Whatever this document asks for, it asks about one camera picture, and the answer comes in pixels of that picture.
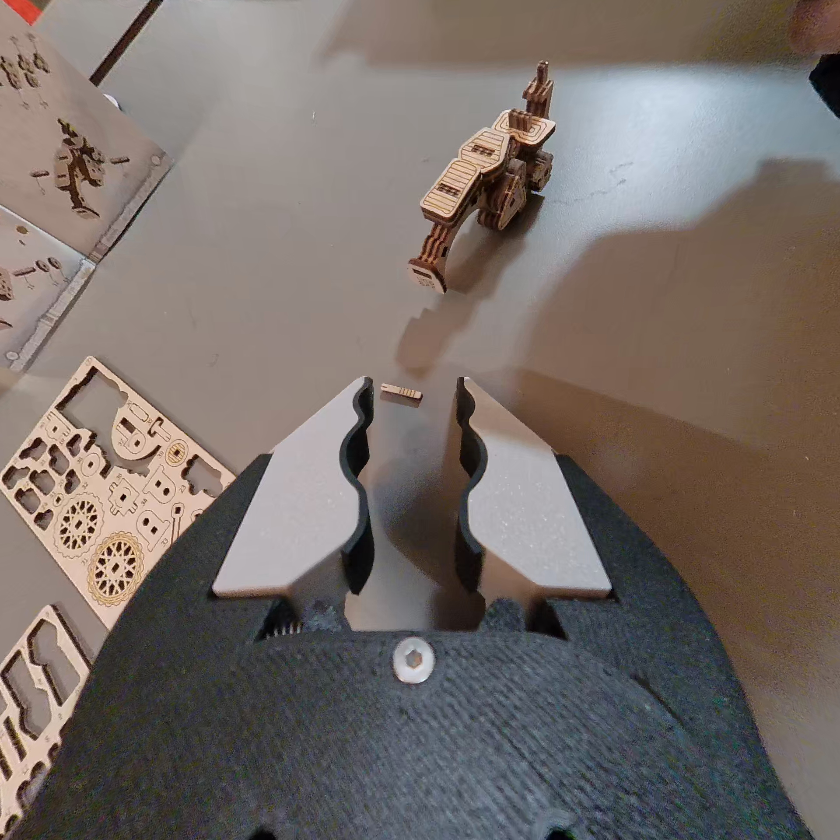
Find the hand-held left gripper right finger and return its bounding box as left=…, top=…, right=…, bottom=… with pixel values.
left=454, top=376, right=614, bottom=631

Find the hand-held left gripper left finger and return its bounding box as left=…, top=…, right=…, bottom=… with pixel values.
left=212, top=376, right=375, bottom=631

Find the wooden puzzle sheet with gears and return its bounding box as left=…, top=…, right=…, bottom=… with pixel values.
left=0, top=356, right=237, bottom=631

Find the person's right hand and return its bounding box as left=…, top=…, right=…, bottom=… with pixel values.
left=791, top=0, right=840, bottom=53

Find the brown wooden model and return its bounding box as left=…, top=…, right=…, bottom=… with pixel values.
left=407, top=60, right=556, bottom=295

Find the assembly instruction booklet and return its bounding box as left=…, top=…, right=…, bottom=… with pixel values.
left=0, top=13, right=177, bottom=374

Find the assembly instruction sheet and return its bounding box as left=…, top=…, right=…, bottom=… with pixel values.
left=0, top=13, right=161, bottom=358

